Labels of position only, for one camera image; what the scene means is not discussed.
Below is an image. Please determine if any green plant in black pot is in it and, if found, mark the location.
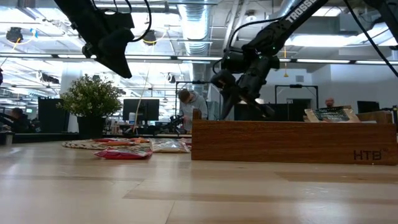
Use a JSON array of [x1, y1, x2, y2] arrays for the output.
[[55, 73, 124, 140]]

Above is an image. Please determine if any black ceiling device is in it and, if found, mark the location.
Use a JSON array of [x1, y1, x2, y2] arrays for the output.
[[5, 27, 24, 44], [142, 29, 157, 47]]

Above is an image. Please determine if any round woven placemat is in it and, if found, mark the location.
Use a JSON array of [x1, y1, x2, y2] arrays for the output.
[[61, 138, 192, 151]]

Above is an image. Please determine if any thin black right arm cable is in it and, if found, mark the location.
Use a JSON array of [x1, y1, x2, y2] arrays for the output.
[[343, 0, 398, 78]]

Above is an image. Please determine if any looped black right wrist cable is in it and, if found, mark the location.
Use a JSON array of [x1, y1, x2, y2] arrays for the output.
[[212, 17, 283, 75]]

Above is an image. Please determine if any black aluminium table frame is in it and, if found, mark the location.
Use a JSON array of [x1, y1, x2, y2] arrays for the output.
[[0, 132, 192, 144]]

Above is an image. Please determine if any black room divider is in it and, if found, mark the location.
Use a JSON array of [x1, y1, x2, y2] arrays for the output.
[[233, 103, 307, 121]]

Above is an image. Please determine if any wooden tea organiser box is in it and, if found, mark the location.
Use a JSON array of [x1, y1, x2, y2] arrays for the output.
[[191, 108, 398, 166]]

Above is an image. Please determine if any long ceiling light strip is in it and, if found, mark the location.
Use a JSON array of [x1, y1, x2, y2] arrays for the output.
[[0, 53, 398, 65]]

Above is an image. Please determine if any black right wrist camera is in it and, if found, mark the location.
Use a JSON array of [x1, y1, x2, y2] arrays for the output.
[[210, 69, 238, 92]]

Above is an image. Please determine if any small black monitor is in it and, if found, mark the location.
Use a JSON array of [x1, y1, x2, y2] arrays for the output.
[[356, 100, 381, 114]]

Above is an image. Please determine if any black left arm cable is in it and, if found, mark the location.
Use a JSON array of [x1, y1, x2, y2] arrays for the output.
[[91, 0, 153, 43]]

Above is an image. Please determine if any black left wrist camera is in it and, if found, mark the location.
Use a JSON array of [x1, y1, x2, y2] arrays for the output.
[[104, 11, 136, 32]]

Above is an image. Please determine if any thin hanging yellow cable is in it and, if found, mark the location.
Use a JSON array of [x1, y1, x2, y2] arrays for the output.
[[133, 70, 150, 134]]

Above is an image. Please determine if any black computer monitor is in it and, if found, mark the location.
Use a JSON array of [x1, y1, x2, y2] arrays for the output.
[[122, 98, 160, 127]]

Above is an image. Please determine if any slanted silver ventilation duct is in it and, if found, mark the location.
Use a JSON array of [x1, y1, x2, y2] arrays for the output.
[[270, 0, 299, 19]]

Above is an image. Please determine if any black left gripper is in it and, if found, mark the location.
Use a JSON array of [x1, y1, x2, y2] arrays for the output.
[[79, 14, 136, 79]]

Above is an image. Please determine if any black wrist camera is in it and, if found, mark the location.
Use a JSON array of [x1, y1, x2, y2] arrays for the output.
[[210, 69, 238, 92], [104, 11, 136, 32]]

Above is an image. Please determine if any black tripod device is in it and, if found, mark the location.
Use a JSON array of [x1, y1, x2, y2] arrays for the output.
[[160, 114, 185, 135]]

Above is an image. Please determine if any yellow hanging cord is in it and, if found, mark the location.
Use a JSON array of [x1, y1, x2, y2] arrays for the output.
[[283, 45, 289, 78]]

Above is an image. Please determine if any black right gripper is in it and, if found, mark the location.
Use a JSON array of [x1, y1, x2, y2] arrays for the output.
[[219, 55, 280, 121]]

